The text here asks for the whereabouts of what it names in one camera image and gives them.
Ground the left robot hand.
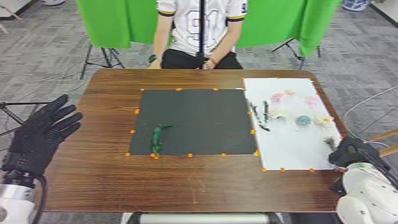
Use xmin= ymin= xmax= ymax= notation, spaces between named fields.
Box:
xmin=0 ymin=94 xmax=85 ymax=178

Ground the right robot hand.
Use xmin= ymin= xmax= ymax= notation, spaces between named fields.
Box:
xmin=326 ymin=137 xmax=398 ymax=188

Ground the dark mat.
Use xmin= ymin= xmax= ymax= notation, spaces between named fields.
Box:
xmin=127 ymin=89 xmax=259 ymax=157

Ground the person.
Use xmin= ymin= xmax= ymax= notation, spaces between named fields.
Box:
xmin=145 ymin=0 xmax=248 ymax=70

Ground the black stand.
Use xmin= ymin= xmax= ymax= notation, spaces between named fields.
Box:
xmin=0 ymin=101 xmax=53 ymax=136

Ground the white flower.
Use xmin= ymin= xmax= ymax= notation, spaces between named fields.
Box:
xmin=314 ymin=114 xmax=335 ymax=128
xmin=270 ymin=110 xmax=291 ymax=121

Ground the white sheet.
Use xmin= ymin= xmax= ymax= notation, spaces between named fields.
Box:
xmin=241 ymin=77 xmax=344 ymax=172

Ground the blue flower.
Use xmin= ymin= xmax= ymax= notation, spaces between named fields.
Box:
xmin=294 ymin=115 xmax=314 ymax=128

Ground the black tripod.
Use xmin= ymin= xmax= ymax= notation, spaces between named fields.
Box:
xmin=270 ymin=37 xmax=323 ymax=70
xmin=78 ymin=44 xmax=127 ymax=80

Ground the pale grey bar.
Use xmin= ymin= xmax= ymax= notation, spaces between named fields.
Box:
xmin=126 ymin=212 xmax=286 ymax=224

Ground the black stand pole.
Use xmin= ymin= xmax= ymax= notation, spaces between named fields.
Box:
xmin=195 ymin=0 xmax=207 ymax=60

